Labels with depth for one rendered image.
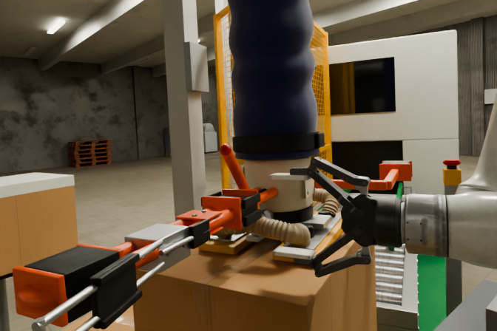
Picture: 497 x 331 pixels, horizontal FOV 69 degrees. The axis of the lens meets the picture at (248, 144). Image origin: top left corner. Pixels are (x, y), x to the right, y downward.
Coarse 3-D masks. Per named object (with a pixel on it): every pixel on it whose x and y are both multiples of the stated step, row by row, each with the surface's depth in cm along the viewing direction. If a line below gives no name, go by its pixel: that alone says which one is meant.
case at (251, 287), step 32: (192, 256) 82; (224, 256) 81; (256, 256) 80; (160, 288) 73; (192, 288) 69; (224, 288) 65; (256, 288) 65; (288, 288) 64; (320, 288) 64; (352, 288) 84; (160, 320) 74; (192, 320) 70; (224, 320) 66; (256, 320) 62; (288, 320) 59; (320, 320) 64; (352, 320) 84
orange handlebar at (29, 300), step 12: (396, 168) 104; (336, 180) 90; (372, 180) 86; (384, 180) 85; (264, 192) 79; (276, 192) 83; (180, 216) 60; (192, 216) 59; (204, 216) 59; (216, 216) 61; (228, 216) 63; (216, 228) 61; (132, 252) 45; (156, 252) 47; (144, 264) 45; (24, 288) 36; (24, 300) 34; (36, 300) 34; (48, 300) 34; (24, 312) 34; (36, 312) 34; (48, 312) 34
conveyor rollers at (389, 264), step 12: (384, 252) 191; (396, 252) 188; (384, 264) 174; (396, 264) 172; (384, 276) 158; (396, 276) 156; (384, 288) 149; (396, 288) 147; (384, 300) 140; (396, 300) 138
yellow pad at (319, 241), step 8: (336, 216) 99; (328, 224) 92; (336, 224) 93; (312, 232) 82; (320, 232) 86; (328, 232) 86; (336, 232) 87; (312, 240) 80; (320, 240) 80; (328, 240) 81; (304, 248) 76; (312, 248) 75; (320, 248) 76; (280, 256) 76
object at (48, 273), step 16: (64, 256) 40; (80, 256) 40; (96, 256) 39; (112, 256) 40; (16, 272) 37; (32, 272) 36; (48, 272) 36; (64, 272) 36; (80, 272) 36; (96, 272) 38; (16, 288) 37; (48, 288) 35; (64, 288) 35; (80, 288) 36; (80, 304) 36; (64, 320) 35
